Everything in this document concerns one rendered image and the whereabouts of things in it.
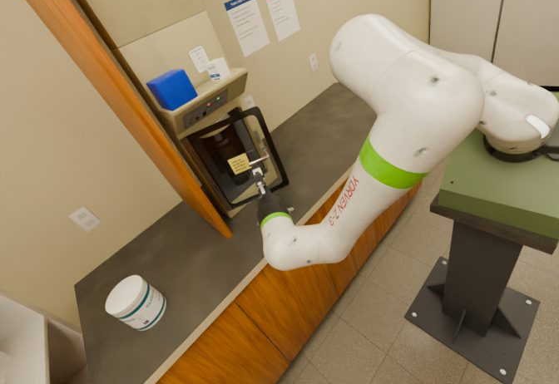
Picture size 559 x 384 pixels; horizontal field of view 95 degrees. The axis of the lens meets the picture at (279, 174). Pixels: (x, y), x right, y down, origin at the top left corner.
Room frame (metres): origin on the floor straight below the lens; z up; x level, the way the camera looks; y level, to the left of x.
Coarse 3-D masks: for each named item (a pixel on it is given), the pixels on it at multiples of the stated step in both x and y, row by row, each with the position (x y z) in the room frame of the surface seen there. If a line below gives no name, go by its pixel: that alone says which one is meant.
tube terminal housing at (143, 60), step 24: (192, 24) 1.03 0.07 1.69; (120, 48) 0.91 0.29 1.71; (144, 48) 0.94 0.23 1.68; (168, 48) 0.98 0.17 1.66; (192, 48) 1.01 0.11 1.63; (216, 48) 1.06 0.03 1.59; (144, 72) 0.92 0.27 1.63; (192, 72) 0.99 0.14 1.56; (144, 96) 0.97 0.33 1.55; (240, 96) 1.06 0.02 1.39; (192, 168) 0.98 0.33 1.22
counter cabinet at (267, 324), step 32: (384, 224) 1.07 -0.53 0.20; (352, 256) 0.89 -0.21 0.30; (256, 288) 0.61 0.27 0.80; (288, 288) 0.67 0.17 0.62; (320, 288) 0.74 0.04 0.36; (224, 320) 0.53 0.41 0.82; (256, 320) 0.57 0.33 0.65; (288, 320) 0.62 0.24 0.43; (320, 320) 0.70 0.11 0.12; (192, 352) 0.46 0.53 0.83; (224, 352) 0.49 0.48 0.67; (256, 352) 0.53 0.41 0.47; (288, 352) 0.57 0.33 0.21
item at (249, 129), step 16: (240, 112) 0.91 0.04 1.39; (256, 112) 0.91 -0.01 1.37; (208, 128) 0.90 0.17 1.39; (224, 128) 0.90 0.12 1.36; (240, 128) 0.91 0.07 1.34; (256, 128) 0.91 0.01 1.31; (192, 144) 0.90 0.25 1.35; (208, 144) 0.90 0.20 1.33; (224, 144) 0.90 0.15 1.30; (240, 144) 0.90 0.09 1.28; (256, 144) 0.91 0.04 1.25; (272, 144) 0.91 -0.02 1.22; (208, 160) 0.90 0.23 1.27; (224, 160) 0.90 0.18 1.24; (272, 160) 0.91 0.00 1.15; (224, 176) 0.90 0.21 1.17; (240, 176) 0.90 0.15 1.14; (272, 176) 0.91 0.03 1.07; (224, 192) 0.90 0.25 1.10; (240, 192) 0.90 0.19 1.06; (256, 192) 0.90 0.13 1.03; (272, 192) 0.91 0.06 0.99
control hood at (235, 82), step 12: (240, 72) 0.95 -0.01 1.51; (204, 84) 0.99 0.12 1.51; (216, 84) 0.92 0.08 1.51; (228, 84) 0.93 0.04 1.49; (240, 84) 0.99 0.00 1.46; (204, 96) 0.87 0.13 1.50; (228, 96) 0.98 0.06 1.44; (180, 108) 0.83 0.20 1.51; (192, 108) 0.86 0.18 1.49; (168, 120) 0.88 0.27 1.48; (180, 120) 0.84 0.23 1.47; (180, 132) 0.88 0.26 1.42
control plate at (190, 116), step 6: (216, 96) 0.92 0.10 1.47; (222, 96) 0.94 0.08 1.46; (210, 102) 0.91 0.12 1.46; (216, 102) 0.94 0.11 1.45; (222, 102) 0.97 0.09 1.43; (198, 108) 0.88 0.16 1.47; (204, 108) 0.90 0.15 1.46; (210, 108) 0.93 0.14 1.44; (216, 108) 0.96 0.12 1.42; (186, 114) 0.85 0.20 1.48; (192, 114) 0.87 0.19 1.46; (198, 114) 0.90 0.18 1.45; (186, 120) 0.87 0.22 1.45; (192, 120) 0.89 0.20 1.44; (198, 120) 0.92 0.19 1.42; (186, 126) 0.89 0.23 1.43
